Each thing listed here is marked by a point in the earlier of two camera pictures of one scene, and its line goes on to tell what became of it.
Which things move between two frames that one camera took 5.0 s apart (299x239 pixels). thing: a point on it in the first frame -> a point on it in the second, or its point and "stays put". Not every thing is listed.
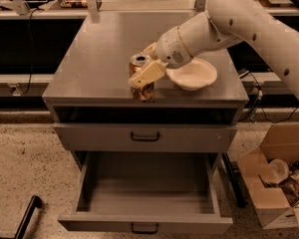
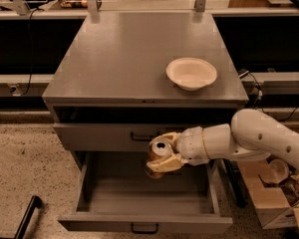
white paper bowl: [194, 75] stays put
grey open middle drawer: [147, 192] stays put
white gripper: [169, 48] -> [191, 145]
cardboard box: [278, 141] stays put
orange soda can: [143, 93] -> [158, 150]
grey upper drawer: [144, 137] stays put
